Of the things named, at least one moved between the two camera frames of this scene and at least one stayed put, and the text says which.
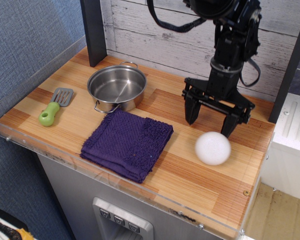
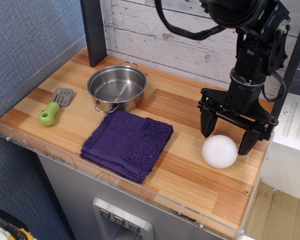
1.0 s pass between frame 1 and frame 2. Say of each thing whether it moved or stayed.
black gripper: moved
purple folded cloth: stayed
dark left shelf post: stayed
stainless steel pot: stayed
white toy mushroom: moved
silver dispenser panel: stayed
